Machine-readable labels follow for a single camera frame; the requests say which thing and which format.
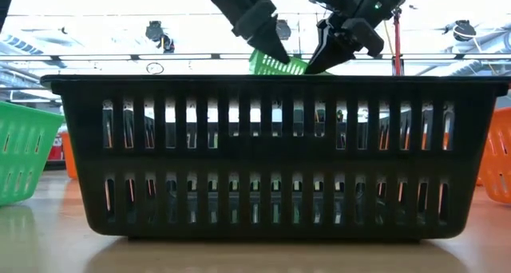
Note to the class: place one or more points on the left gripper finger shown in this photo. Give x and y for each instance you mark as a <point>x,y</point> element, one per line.
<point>267,37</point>

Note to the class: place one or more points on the green slotted plastic basket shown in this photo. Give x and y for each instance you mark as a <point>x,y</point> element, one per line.
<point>24,153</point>
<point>271,67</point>

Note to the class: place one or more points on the red white box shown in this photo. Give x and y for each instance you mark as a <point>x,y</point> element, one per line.
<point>56,147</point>

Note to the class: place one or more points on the orange slotted plastic basket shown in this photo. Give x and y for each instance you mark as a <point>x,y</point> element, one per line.
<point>70,157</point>
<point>497,153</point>

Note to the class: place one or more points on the red desk lamp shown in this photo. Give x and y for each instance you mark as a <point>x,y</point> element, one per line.
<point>397,41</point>

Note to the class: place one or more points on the black ceiling fixture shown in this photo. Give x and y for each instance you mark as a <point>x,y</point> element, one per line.
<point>464,30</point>
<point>283,29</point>
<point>157,33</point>

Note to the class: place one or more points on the black slotted plastic basket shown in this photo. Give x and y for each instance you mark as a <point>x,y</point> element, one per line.
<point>279,161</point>

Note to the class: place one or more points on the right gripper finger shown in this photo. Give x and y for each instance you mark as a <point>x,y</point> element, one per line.
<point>365,35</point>
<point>329,49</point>

